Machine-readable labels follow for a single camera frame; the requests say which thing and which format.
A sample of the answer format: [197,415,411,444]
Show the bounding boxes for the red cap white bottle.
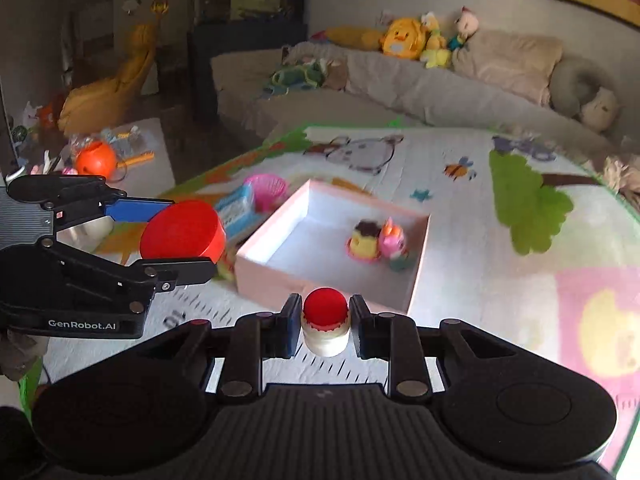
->
[300,287,350,358]

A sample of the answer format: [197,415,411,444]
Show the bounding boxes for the cartoon play mat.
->
[12,128,639,479]

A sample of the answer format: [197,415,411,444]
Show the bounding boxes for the yellow pudding cup toy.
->
[347,220,382,262]

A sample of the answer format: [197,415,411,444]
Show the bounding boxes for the red round lid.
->
[139,200,227,263]

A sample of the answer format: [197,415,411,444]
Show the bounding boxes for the beige blanket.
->
[451,29,563,107]

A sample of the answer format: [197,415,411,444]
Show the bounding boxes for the yellow pillow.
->
[324,26,383,51]

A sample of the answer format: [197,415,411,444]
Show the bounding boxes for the small doll plush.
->
[447,6,480,52]

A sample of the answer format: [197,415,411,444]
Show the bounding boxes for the yellow green plush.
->
[420,12,451,68]

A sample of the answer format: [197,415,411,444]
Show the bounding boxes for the blue wet wipes pack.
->
[214,184,260,240]

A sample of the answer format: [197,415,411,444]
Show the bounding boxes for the white coffee table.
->
[1,118,175,197]

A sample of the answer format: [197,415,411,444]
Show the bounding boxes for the pink cardboard box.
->
[234,180,430,313]

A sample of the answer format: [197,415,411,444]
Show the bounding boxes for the pink pig toy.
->
[378,218,407,260]

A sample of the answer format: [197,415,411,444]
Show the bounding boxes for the orange pumpkin bucket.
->
[75,141,117,179]

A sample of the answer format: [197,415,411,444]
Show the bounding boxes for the green knitted cloth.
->
[262,58,329,98]

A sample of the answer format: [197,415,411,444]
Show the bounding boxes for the grey sofa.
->
[209,41,618,157]

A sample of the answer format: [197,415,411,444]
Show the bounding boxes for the orange pencil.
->
[117,152,155,168]

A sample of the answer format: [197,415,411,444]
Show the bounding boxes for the yellow bean bag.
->
[58,23,158,136]

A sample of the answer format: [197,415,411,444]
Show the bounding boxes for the grey neck pillow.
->
[549,54,615,118]

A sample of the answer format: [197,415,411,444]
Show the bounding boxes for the yellow duck plush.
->
[380,18,426,61]

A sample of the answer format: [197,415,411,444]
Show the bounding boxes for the gloved left hand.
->
[0,330,49,382]

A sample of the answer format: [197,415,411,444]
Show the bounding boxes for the pink plastic net scoop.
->
[244,174,288,212]

